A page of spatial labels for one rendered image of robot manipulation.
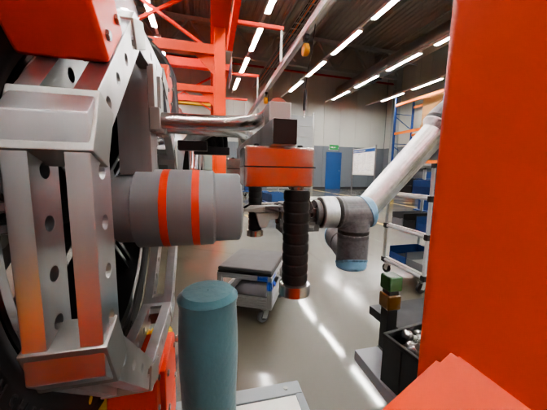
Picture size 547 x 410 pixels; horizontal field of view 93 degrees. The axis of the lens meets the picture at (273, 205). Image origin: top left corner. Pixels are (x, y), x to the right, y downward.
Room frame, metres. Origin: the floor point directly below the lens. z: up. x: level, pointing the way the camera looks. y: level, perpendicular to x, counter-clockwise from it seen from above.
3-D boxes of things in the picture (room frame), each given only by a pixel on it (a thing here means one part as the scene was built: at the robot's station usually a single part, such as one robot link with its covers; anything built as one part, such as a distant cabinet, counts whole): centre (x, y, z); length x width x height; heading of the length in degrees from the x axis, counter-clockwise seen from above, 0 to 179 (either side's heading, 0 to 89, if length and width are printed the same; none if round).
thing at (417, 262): (2.17, -1.27, 0.50); 0.54 x 0.42 x 1.00; 14
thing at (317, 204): (0.71, -0.07, 0.80); 0.12 x 0.08 x 0.09; 104
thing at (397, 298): (0.65, -0.31, 0.59); 0.04 x 0.04 x 0.04; 14
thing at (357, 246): (0.76, -0.24, 0.69); 0.12 x 0.09 x 0.12; 2
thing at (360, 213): (0.75, -0.23, 0.80); 0.12 x 0.09 x 0.10; 104
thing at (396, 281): (0.65, -0.31, 0.64); 0.04 x 0.04 x 0.04; 14
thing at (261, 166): (0.35, 0.00, 0.93); 0.09 x 0.05 x 0.05; 104
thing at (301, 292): (0.35, -0.03, 0.83); 0.04 x 0.04 x 0.16
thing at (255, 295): (1.69, 0.12, 0.17); 0.43 x 0.36 x 0.34; 167
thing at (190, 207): (0.48, 0.17, 0.85); 0.21 x 0.14 x 0.14; 104
